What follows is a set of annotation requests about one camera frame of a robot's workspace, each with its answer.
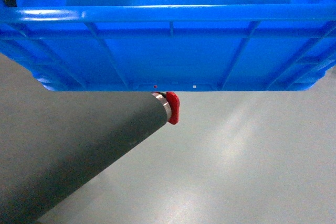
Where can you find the large blue plastic crate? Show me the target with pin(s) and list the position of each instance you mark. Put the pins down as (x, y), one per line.
(171, 45)

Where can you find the red clamp lever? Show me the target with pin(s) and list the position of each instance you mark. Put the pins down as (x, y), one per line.
(174, 102)

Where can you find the dark grey padded pole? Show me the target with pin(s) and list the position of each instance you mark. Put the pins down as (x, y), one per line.
(52, 143)

